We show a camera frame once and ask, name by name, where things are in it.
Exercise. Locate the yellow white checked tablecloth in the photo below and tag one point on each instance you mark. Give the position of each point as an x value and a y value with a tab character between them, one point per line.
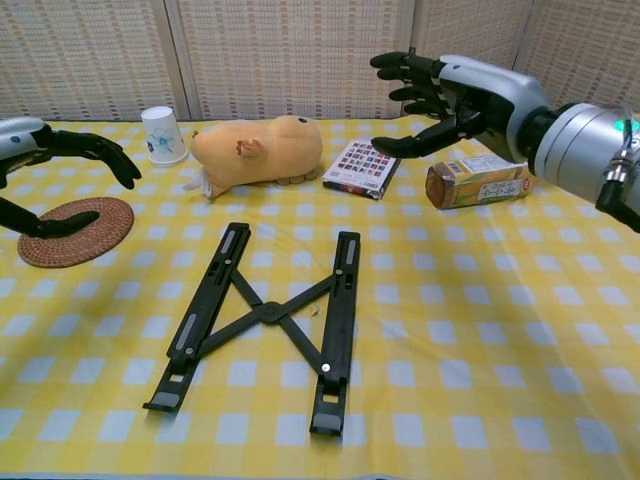
450	325

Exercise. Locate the orange plush animal toy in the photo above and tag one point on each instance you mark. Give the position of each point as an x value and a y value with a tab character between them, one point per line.
270	150

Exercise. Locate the card box with colourful squares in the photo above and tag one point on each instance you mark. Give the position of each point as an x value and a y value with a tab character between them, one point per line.
360	170

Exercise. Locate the round brown woven coaster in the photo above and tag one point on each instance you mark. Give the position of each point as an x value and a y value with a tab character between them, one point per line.
110	240

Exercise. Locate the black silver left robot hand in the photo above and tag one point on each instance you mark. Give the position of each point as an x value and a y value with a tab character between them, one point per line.
75	145

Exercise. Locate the white paper cup blue flower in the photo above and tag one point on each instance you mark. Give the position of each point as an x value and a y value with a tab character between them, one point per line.
162	135

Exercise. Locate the woven folding screen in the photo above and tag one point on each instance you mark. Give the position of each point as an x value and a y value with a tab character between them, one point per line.
290	50

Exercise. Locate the yellow label tea bottle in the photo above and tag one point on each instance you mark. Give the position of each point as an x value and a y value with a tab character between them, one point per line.
475	185

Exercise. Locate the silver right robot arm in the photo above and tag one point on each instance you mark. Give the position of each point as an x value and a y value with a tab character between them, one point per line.
575	145

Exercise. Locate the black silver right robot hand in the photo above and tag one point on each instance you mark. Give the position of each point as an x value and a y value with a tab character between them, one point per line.
480	100

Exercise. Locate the black folding laptop stand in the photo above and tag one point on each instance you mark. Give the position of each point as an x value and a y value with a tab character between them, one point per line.
272	312

